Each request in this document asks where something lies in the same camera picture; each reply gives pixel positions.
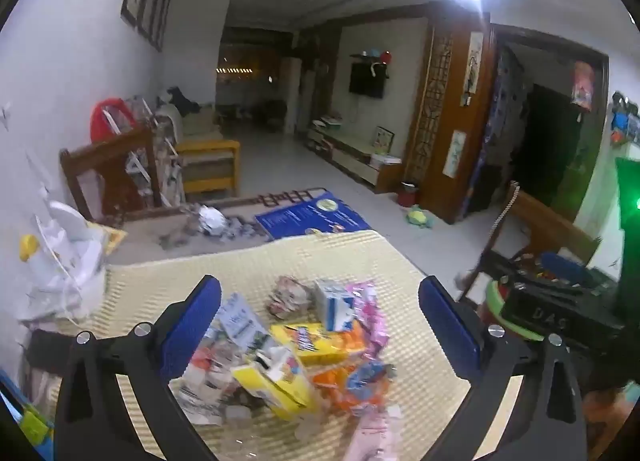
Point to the brown wooden chair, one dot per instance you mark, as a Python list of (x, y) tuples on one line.
[(545, 221)]

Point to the colourful hanging bags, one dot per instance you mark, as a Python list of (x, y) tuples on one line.
[(625, 121)]

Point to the clear plastic wrapper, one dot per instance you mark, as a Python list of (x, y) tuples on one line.
[(240, 413)]

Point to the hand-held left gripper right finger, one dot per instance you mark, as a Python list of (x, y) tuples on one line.
[(450, 326)]

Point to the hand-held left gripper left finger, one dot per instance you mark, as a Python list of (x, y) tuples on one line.
[(192, 326)]

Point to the grey crumpled paper scraps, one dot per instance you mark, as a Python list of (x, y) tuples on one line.
[(242, 230)]

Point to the orange snack packet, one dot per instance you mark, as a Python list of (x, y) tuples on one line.
[(335, 386)]

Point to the yellow paper box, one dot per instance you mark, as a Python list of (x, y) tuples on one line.
[(280, 391)]

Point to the black wall television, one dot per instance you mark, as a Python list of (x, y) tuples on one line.
[(365, 81)]

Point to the printed paper wrapper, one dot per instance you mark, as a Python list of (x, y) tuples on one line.
[(290, 296)]

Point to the red plastic basin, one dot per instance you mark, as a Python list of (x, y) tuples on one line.
[(107, 111)]

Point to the short painted wall scroll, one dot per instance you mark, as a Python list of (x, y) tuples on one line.
[(454, 153)]

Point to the white folding drying rack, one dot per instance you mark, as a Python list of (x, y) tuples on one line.
[(167, 161)]

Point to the standing picture frame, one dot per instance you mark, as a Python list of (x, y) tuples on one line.
[(384, 141)]

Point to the yellow checked tablecloth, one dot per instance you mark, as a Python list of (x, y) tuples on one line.
[(325, 256)]

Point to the crumpled white paper ball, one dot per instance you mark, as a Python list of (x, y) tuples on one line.
[(210, 221)]

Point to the small wall shelf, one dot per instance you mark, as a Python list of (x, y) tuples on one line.
[(370, 57)]

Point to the pink plastic wrapper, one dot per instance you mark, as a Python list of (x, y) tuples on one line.
[(372, 321)]

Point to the dark clothes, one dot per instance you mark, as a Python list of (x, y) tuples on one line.
[(182, 100)]

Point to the low television cabinet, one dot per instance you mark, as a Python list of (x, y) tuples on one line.
[(350, 153)]

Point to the white blue printed packet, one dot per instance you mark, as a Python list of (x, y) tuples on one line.
[(240, 321)]

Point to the yellow tea carton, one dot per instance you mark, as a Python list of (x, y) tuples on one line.
[(300, 341)]

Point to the green plush toy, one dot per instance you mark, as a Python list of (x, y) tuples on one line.
[(419, 217)]

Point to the long painted wall scroll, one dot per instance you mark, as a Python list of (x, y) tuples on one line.
[(474, 66)]

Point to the red bin with green rim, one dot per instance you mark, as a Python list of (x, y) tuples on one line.
[(492, 301)]

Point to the yellow wooden sofa bench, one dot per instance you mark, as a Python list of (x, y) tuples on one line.
[(210, 146)]

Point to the person's right forearm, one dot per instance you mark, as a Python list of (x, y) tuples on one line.
[(607, 411)]

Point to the carved wooden partition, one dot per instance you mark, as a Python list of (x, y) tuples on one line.
[(435, 91)]

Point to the yellow label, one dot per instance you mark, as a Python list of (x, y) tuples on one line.
[(29, 247)]

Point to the white printed wrapper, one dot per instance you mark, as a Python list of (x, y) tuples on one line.
[(200, 391)]

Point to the small red floor bin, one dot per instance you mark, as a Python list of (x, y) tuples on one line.
[(407, 197)]

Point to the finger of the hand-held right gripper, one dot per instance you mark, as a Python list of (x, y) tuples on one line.
[(565, 267)]

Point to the dark wooden chair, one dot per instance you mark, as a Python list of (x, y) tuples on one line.
[(100, 151)]

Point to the blue poster board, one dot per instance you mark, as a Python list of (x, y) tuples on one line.
[(300, 218)]

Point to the white blue milk carton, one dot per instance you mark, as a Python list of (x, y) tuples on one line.
[(332, 306)]

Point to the pale pink packet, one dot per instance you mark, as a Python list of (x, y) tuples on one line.
[(370, 436)]

